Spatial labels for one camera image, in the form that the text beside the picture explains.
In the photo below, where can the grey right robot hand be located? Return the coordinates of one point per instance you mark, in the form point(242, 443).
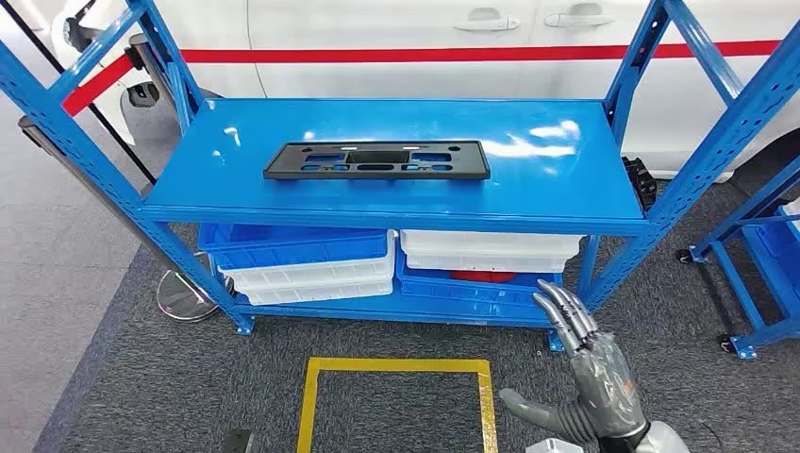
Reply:
point(603, 387)

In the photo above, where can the black plastic plate frame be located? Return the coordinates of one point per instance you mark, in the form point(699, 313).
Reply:
point(281, 169)

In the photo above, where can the blue metal shelf rack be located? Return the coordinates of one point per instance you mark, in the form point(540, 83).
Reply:
point(375, 206)

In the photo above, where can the blue wheeled rack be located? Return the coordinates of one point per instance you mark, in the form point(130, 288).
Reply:
point(744, 347)

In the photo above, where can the red round item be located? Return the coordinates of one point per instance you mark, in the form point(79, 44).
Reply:
point(484, 276)

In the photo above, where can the white car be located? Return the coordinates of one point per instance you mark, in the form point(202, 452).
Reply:
point(406, 81)

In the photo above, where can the red barrier belt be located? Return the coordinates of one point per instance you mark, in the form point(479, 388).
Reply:
point(437, 55)

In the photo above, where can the thin black pole stand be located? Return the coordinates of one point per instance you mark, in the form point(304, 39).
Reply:
point(125, 145)

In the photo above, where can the chrome stanchion post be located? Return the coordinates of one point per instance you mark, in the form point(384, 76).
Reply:
point(184, 300)

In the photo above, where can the grey black-headed stanchion post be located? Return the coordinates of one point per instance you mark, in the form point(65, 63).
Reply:
point(139, 50)

